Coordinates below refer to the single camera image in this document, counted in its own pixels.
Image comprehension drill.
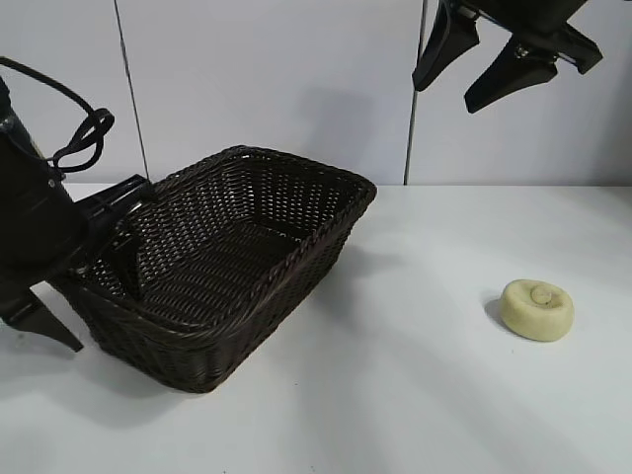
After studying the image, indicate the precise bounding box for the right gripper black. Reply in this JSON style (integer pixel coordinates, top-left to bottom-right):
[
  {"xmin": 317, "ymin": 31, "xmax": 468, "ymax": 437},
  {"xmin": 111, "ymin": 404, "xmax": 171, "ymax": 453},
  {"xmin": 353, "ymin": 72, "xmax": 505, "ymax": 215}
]
[{"xmin": 412, "ymin": 0, "xmax": 603, "ymax": 114}]

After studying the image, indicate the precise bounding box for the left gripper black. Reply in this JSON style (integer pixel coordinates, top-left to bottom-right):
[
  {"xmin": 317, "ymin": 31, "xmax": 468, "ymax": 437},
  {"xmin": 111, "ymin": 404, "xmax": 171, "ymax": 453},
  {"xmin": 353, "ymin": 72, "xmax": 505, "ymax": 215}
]
[{"xmin": 0, "ymin": 125, "xmax": 159, "ymax": 354}]

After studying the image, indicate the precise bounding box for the dark brown woven basket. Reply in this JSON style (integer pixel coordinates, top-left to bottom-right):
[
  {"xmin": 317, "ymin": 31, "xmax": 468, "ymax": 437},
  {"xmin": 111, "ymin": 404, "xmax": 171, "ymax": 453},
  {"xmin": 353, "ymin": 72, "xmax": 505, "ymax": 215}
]
[{"xmin": 73, "ymin": 144, "xmax": 379, "ymax": 395}]

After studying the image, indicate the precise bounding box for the pale yellow egg yolk pastry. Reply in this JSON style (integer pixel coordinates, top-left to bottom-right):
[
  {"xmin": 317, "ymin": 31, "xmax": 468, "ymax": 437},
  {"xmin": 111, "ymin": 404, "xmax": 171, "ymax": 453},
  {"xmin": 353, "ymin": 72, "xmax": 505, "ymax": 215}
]
[{"xmin": 484, "ymin": 278, "xmax": 576, "ymax": 341}]

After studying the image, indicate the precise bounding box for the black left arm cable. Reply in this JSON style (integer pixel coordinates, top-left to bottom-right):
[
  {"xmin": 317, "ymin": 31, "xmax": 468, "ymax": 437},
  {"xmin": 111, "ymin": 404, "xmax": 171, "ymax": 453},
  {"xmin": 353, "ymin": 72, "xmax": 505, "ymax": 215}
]
[{"xmin": 0, "ymin": 55, "xmax": 116, "ymax": 177}]

